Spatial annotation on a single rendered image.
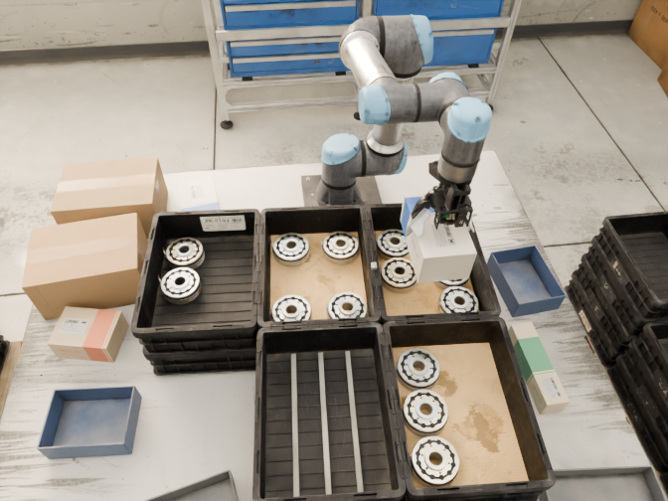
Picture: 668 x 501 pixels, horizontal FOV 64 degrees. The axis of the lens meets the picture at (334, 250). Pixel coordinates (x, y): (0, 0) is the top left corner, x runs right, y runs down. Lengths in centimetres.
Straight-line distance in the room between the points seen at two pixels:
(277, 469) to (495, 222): 111
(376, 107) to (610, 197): 239
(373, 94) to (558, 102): 292
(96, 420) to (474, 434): 93
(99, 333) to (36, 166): 202
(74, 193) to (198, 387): 74
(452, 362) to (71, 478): 96
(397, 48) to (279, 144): 191
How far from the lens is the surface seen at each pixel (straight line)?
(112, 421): 152
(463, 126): 100
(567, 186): 326
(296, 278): 150
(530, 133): 356
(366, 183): 190
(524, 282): 176
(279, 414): 130
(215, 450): 143
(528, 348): 156
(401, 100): 106
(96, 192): 182
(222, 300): 148
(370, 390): 133
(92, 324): 160
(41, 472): 154
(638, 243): 237
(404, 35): 142
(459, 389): 136
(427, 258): 117
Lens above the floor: 202
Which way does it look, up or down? 50 degrees down
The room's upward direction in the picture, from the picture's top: 1 degrees clockwise
